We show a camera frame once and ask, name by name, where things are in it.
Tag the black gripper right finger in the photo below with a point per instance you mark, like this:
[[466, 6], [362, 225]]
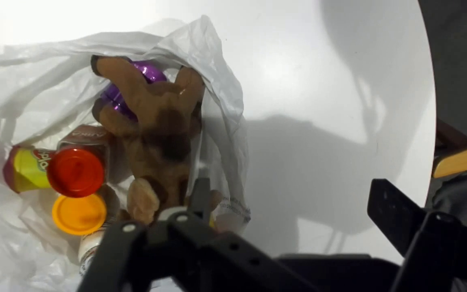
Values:
[[438, 253]]

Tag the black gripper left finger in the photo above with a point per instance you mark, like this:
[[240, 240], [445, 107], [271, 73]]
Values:
[[190, 253]]

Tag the small yellow tub orange lid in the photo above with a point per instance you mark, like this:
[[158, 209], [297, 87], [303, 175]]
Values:
[[80, 214]]

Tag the brown moose plush toy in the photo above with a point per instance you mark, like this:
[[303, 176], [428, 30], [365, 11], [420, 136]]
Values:
[[161, 129]]

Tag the orange-lid spice jar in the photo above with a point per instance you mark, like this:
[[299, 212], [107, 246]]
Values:
[[75, 171]]

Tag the purple shaker container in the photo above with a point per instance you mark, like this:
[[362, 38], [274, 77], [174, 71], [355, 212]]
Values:
[[114, 97]]

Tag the yellow-green tub pink lid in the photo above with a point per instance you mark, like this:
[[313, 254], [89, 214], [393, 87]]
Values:
[[25, 168]]

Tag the white plastic bag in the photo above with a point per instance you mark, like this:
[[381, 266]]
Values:
[[28, 81]]

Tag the grey chair wooden armrests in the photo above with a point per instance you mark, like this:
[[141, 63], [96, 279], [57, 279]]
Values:
[[461, 81]]

